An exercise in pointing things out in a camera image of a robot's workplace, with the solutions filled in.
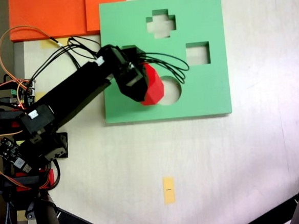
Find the thin orange wire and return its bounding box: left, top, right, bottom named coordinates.
left=0, top=23, right=61, bottom=86

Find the black circuit board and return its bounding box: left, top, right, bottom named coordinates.
left=0, top=135, right=33, bottom=176

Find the red octagonal pillar block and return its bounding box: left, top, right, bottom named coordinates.
left=137, top=61, right=166, bottom=107

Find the red base bracket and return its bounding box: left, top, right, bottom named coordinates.
left=14, top=168, right=55, bottom=191

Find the green shape sorter board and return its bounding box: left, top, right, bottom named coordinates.
left=97, top=0, right=233, bottom=126

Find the yellow tape tag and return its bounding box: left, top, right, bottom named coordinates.
left=162, top=176, right=177, bottom=205

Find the black slanted tripod leg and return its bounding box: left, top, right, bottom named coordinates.
left=24, top=191, right=65, bottom=224

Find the black looped servo cable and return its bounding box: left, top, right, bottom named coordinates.
left=137, top=50, right=191, bottom=88
left=28, top=34, right=104, bottom=83

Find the yellow tape strip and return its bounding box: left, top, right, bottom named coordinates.
left=40, top=37, right=69, bottom=50

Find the orange flat block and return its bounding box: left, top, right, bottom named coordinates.
left=7, top=0, right=130, bottom=42

